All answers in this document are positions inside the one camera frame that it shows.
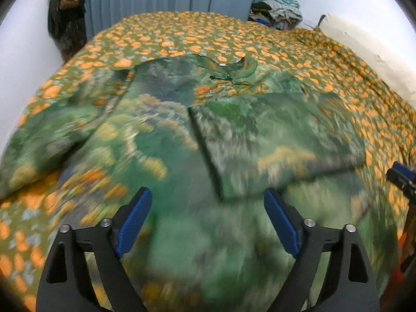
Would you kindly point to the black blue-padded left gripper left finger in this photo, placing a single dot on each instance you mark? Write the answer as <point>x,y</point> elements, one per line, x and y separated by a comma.
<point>65,283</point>

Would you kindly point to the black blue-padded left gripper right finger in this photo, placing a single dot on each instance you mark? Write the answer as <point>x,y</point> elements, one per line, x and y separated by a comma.
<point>349,283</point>

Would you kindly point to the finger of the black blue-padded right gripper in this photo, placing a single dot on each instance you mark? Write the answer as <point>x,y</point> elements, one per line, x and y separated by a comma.
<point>403,178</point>

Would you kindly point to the green landscape print padded jacket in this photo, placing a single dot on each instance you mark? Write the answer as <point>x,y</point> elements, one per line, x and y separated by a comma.
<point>195,155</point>

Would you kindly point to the pile of clothes by bed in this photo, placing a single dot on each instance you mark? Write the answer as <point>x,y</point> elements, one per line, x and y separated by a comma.
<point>276,14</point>

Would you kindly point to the clothes hanging on coat rack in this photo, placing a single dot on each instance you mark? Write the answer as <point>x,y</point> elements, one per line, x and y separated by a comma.
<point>66,26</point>

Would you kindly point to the orange fluffy garment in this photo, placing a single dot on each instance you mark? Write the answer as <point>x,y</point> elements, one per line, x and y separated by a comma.
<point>399,294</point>

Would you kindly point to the orange floral green duvet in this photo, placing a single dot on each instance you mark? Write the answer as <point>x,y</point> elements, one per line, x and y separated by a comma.
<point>292,45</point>

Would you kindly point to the cream pillow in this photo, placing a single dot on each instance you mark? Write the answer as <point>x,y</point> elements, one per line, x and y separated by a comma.
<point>393,66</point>

